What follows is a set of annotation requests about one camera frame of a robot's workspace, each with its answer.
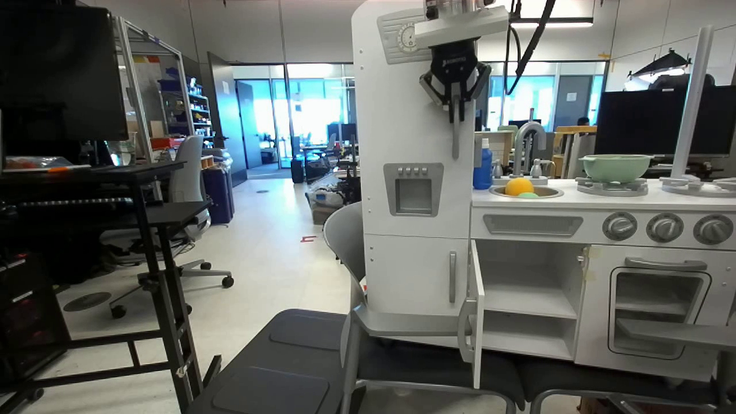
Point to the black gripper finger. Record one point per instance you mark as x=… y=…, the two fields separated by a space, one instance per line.
x=456 y=128
x=452 y=102

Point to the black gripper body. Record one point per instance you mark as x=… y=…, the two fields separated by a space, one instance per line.
x=453 y=66

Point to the white cupboard door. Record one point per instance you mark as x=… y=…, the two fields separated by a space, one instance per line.
x=413 y=177

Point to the yellow ball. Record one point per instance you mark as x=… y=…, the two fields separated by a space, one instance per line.
x=517 y=188

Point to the grey toy faucet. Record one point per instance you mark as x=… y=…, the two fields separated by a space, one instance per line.
x=527 y=140

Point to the blue dish soap bottle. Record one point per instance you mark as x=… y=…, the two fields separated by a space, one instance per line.
x=483 y=167

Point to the grey stove burner grate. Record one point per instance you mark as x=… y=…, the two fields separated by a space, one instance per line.
x=588 y=185

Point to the mint green colander bowl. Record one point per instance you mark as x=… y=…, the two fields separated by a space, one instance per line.
x=614 y=168

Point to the black monitor right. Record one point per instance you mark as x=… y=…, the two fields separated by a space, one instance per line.
x=646 y=122

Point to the white lower cabinet door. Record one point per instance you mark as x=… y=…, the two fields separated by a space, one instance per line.
x=469 y=322

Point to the white toy kitchen unit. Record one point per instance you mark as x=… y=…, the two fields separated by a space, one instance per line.
x=545 y=266

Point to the white oven door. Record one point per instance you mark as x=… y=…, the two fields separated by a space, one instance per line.
x=643 y=291

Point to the black foreground chair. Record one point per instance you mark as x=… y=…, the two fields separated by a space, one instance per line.
x=293 y=367

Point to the grey office chair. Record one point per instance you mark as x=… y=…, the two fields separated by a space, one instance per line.
x=183 y=216

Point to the black computer monitor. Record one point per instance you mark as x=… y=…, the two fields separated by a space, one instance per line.
x=57 y=82

